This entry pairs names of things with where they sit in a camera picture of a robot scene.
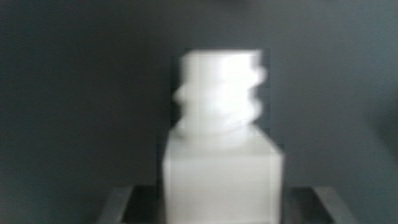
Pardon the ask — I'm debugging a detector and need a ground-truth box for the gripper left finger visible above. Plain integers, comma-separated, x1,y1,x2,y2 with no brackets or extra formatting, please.
95,185,157,224

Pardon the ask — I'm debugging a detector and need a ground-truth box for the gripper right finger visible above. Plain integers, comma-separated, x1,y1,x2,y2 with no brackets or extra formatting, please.
289,187,358,224

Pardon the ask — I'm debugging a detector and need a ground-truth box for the white table leg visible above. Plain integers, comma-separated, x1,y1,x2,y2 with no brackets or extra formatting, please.
161,50,284,224

